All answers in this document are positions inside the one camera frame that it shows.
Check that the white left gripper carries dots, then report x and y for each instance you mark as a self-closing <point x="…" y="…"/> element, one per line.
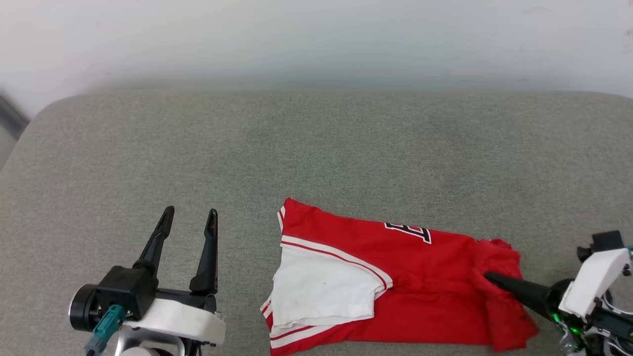
<point x="183" y="319"/>

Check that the grey fabric sofa cushion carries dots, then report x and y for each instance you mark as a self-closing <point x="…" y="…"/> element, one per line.
<point x="316" y="148"/>

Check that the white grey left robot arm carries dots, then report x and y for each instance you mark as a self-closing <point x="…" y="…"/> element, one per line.
<point x="148" y="348"/>

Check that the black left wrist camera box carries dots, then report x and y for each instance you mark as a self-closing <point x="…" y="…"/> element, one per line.
<point x="126" y="291"/>

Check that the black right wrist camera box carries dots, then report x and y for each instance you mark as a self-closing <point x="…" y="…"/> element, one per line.
<point x="606" y="241"/>

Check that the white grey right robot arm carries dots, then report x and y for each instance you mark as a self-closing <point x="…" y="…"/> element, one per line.
<point x="603" y="331"/>

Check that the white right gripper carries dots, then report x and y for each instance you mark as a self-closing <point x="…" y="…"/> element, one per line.
<point x="593" y="282"/>

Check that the black round left gripper motor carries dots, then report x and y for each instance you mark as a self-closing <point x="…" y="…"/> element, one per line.
<point x="81" y="307"/>

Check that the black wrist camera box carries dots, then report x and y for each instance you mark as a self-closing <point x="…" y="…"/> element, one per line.
<point x="606" y="241"/>
<point x="126" y="291"/>

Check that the red and white sports jersey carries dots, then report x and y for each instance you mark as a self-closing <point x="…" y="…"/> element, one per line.
<point x="420" y="287"/>

